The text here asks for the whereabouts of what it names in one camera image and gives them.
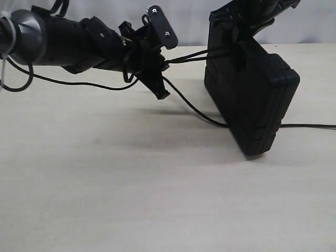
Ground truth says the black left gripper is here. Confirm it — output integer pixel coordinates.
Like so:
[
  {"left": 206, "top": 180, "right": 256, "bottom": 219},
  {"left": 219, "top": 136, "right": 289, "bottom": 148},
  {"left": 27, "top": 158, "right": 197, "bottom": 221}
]
[{"left": 119, "top": 21, "right": 170, "bottom": 100}]

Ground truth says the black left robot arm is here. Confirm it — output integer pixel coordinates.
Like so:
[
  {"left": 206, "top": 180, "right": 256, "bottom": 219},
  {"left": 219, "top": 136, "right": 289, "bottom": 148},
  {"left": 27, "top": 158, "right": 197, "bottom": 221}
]
[{"left": 1, "top": 1, "right": 169, "bottom": 100}]

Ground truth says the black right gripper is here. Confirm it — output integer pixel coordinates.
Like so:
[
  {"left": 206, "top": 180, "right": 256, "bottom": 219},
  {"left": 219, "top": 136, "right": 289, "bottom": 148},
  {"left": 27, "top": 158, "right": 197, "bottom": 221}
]
[{"left": 209, "top": 1, "right": 300, "bottom": 72}]

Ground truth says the white zip tie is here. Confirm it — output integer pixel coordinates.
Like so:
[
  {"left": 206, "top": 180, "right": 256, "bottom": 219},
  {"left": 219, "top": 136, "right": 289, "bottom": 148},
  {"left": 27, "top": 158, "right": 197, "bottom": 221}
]
[{"left": 1, "top": 10, "right": 17, "bottom": 90}]

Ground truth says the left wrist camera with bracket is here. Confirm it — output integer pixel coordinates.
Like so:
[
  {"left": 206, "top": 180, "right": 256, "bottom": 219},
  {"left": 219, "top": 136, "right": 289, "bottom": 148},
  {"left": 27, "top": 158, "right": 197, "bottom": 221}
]
[{"left": 140, "top": 5, "right": 179, "bottom": 50}]

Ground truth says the black braided rope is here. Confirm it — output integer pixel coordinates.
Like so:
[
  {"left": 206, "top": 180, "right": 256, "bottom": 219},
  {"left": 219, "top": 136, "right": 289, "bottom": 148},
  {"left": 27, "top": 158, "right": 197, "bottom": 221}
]
[{"left": 157, "top": 48, "right": 336, "bottom": 130}]

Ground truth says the white backdrop curtain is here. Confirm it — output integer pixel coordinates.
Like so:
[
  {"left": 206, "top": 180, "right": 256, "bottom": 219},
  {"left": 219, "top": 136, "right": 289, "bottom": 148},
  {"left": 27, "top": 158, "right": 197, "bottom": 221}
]
[{"left": 0, "top": 0, "right": 336, "bottom": 47}]

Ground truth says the black plastic carrying case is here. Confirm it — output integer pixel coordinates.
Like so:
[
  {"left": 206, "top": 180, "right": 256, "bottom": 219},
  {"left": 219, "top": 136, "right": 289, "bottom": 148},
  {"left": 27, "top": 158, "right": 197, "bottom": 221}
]
[{"left": 204, "top": 27, "right": 300, "bottom": 156}]

